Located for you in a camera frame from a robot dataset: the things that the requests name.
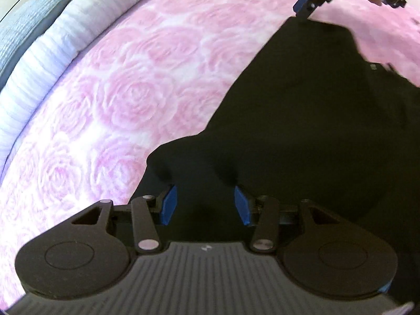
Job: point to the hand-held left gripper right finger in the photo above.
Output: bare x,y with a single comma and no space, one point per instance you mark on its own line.
242,205

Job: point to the pink floral blanket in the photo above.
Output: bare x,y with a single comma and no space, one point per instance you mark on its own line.
137,88

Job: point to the blue-grey pillow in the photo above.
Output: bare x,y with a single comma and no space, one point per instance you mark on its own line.
23,29

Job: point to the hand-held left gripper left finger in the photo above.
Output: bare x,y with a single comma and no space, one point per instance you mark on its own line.
170,203

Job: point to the black garment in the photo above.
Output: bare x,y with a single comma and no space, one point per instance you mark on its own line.
311,121

